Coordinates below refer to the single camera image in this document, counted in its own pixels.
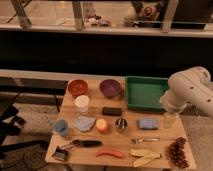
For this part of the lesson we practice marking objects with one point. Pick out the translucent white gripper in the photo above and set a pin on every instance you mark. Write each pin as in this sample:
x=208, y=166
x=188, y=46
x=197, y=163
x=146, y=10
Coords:
x=169, y=119

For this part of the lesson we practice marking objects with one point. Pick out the yellow banana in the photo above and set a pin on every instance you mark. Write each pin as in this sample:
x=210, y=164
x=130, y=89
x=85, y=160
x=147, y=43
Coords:
x=144, y=156

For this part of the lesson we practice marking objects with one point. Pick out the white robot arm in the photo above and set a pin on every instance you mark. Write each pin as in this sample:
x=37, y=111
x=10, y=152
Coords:
x=190, y=86

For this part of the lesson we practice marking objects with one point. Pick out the purple bowl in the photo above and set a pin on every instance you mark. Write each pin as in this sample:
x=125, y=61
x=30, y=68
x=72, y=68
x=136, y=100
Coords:
x=110, y=88

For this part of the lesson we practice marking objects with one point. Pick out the red bowl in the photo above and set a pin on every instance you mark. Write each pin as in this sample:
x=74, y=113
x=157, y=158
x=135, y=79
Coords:
x=77, y=87

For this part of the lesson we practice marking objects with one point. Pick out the blue sponge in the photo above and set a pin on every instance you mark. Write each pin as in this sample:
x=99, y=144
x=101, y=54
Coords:
x=148, y=123

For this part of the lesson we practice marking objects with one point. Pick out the bunch of red grapes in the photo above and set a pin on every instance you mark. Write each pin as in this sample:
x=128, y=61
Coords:
x=176, y=153

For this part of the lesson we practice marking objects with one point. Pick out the silver fork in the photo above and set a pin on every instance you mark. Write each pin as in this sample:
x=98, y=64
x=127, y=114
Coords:
x=141, y=140

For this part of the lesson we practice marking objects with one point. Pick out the green plastic tray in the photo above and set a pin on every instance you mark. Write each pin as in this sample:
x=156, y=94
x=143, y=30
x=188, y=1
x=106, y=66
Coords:
x=143, y=93

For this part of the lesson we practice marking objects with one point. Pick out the small metal cup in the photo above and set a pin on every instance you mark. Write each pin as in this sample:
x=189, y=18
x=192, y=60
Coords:
x=121, y=124

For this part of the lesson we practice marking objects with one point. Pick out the black rectangular block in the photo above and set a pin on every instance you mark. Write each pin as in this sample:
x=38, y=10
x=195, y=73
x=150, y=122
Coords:
x=111, y=111

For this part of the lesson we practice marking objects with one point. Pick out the red chili pepper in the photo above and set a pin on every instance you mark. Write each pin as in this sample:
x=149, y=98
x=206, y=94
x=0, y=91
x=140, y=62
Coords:
x=114, y=153

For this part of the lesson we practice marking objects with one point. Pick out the red yellow apple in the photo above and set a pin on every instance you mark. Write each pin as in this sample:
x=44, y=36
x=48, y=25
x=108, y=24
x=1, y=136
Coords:
x=102, y=126

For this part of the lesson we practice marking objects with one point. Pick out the grey-blue crumpled cloth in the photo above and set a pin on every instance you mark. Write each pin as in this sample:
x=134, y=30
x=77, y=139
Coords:
x=84, y=123

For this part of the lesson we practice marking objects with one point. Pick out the white cup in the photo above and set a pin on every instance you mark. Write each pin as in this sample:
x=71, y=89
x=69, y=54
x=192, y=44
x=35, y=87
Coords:
x=82, y=103

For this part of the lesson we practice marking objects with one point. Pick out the blue cup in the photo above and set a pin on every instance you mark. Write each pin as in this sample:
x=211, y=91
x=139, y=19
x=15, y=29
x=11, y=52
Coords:
x=61, y=127

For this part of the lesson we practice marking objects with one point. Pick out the small metal clip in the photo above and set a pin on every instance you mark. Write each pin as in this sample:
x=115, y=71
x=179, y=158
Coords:
x=60, y=154

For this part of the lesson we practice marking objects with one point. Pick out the black chair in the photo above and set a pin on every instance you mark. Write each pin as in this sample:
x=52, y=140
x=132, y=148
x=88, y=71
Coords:
x=8, y=118

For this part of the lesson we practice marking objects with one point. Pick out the black handled peeler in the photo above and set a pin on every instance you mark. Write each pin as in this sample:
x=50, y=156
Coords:
x=82, y=143

